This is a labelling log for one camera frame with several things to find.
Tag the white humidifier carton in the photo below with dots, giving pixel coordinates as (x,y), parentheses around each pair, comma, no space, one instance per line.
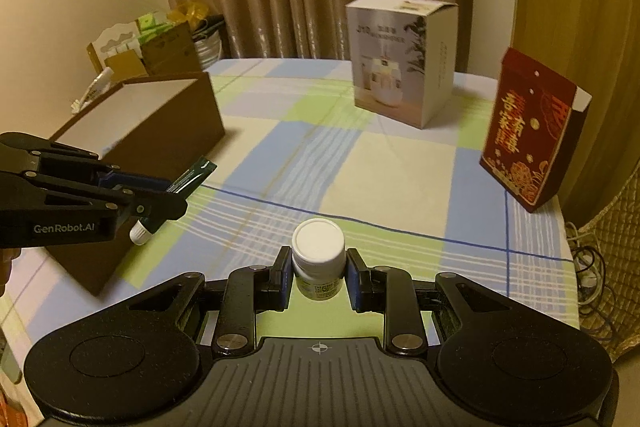
(385,72)

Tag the checked bed sheet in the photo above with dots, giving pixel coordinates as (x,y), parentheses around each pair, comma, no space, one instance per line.
(325,147)

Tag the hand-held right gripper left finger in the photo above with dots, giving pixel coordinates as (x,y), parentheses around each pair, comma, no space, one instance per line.
(286,292)

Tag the white scalloped box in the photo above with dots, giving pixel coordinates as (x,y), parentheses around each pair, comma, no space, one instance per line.
(120,39)

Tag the dark red gift box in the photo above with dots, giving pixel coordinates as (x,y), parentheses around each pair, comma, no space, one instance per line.
(520,132)

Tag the green packets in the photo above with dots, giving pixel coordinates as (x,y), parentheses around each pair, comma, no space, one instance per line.
(152,24)

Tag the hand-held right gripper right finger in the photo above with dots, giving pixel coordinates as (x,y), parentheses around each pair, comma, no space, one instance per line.
(352,287)

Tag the small white-capped bottle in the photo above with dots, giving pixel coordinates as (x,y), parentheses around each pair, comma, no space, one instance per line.
(318,239)

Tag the flat cardboard piece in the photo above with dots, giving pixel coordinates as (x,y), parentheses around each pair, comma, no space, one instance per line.
(125,67)

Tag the quilted beige cover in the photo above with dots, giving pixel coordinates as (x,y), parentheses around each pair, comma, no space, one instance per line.
(620,257)

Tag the yellow plastic bag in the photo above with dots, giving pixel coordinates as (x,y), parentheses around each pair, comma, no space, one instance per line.
(187,14)

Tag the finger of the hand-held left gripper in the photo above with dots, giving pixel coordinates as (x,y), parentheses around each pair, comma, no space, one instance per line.
(140,184)
(160,207)

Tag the brown cardboard carton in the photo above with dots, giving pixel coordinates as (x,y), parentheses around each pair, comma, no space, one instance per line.
(172,52)

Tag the person's left hand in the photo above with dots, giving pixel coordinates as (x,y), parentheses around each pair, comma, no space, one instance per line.
(6,272)

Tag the white plastic tube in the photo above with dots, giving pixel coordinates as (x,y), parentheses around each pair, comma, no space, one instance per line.
(92,89)

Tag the brown cardboard box container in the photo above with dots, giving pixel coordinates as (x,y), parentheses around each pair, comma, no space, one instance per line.
(175,127)

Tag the dark tube with white cap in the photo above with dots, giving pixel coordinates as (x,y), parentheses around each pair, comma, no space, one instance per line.
(197,172)

